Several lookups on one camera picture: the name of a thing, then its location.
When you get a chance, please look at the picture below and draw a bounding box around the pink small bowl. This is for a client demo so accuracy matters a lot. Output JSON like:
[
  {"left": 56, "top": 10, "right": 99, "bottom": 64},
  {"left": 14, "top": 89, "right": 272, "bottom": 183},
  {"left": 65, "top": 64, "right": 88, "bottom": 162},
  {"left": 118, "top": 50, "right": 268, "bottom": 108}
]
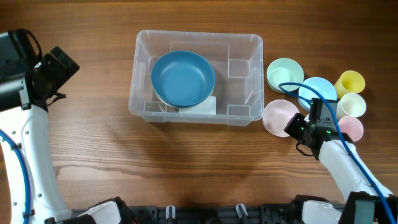
[{"left": 262, "top": 100, "right": 299, "bottom": 138}]

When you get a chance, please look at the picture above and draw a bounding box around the blue cable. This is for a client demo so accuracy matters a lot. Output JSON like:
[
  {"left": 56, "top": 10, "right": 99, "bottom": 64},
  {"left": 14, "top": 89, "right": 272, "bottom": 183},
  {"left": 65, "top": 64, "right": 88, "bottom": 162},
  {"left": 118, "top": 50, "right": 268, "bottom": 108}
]
[
  {"left": 0, "top": 129, "right": 32, "bottom": 224},
  {"left": 278, "top": 82, "right": 397, "bottom": 224}
]

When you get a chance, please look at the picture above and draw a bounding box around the yellow cup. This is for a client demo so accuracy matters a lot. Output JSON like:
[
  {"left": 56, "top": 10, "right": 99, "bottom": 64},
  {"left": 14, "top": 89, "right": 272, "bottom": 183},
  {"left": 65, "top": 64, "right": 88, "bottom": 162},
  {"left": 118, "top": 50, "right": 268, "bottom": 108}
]
[{"left": 334, "top": 70, "right": 366, "bottom": 99}]

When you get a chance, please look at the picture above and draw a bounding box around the right blue cable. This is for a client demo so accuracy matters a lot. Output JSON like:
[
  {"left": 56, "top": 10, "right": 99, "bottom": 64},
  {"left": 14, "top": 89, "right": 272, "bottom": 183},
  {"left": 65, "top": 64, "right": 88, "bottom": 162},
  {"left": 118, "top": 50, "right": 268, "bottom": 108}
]
[{"left": 278, "top": 82, "right": 397, "bottom": 224}]

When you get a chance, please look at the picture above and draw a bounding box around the dark blue bowl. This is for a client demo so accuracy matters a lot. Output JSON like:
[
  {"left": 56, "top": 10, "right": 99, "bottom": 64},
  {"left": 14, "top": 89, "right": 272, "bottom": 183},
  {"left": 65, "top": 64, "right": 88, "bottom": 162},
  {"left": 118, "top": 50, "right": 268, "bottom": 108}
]
[
  {"left": 150, "top": 50, "right": 216, "bottom": 104},
  {"left": 155, "top": 92, "right": 216, "bottom": 109}
]

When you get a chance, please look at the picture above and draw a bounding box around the mint green small bowl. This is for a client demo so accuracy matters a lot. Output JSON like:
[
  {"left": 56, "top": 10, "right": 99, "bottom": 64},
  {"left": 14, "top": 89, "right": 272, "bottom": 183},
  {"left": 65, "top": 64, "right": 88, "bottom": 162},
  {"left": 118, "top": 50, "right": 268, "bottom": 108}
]
[{"left": 266, "top": 58, "right": 305, "bottom": 93}]

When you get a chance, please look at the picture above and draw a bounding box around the cream large bowl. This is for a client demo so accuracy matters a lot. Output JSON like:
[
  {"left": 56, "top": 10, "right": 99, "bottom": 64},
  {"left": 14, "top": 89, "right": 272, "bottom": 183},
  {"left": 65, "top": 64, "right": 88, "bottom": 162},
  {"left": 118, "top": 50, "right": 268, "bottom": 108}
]
[{"left": 159, "top": 102, "right": 216, "bottom": 111}]

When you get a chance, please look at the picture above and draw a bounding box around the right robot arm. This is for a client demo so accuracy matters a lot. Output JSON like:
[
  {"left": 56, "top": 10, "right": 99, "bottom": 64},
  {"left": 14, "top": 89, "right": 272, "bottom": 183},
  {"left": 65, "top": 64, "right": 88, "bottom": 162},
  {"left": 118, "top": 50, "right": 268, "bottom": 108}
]
[{"left": 285, "top": 98, "right": 397, "bottom": 223}]

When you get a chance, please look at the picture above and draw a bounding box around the cream cup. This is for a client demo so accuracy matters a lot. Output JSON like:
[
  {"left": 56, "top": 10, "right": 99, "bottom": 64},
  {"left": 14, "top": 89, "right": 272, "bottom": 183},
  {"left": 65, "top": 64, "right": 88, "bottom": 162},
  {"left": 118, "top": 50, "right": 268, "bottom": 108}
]
[{"left": 336, "top": 93, "right": 366, "bottom": 119}]

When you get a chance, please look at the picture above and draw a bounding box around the pink cup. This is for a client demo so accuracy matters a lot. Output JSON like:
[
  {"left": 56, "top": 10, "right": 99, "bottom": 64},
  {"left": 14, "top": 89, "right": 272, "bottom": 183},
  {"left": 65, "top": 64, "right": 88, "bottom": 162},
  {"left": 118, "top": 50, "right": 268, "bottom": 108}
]
[{"left": 338, "top": 116, "right": 364, "bottom": 142}]

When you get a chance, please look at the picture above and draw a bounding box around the left blue cable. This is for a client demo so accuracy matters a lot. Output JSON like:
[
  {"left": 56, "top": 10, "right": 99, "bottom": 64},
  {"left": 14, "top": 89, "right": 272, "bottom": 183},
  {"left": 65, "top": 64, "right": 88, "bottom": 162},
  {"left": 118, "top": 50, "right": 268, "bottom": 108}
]
[{"left": 0, "top": 129, "right": 32, "bottom": 224}]

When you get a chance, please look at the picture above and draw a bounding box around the light blue small bowl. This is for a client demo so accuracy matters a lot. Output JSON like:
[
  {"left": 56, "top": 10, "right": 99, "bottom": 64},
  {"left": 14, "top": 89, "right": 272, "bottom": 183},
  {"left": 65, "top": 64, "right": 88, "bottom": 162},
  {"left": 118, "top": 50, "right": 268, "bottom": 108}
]
[{"left": 298, "top": 77, "right": 338, "bottom": 100}]

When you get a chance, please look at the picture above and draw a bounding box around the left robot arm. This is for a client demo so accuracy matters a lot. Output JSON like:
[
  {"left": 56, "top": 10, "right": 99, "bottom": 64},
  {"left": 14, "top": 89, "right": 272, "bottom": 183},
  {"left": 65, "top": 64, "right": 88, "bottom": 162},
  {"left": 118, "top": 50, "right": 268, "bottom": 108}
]
[{"left": 1, "top": 29, "right": 139, "bottom": 223}]

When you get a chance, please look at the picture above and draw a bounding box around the clear plastic storage container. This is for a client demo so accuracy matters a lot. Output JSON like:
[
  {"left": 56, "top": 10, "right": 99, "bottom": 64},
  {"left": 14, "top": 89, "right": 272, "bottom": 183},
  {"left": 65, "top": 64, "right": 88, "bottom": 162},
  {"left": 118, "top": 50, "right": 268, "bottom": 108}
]
[{"left": 128, "top": 30, "right": 264, "bottom": 126}]

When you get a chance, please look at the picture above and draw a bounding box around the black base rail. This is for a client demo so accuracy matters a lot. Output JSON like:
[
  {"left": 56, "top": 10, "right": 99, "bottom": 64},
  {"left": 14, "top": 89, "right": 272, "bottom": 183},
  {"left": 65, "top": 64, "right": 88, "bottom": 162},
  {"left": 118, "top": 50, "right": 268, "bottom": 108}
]
[{"left": 129, "top": 203, "right": 303, "bottom": 224}]

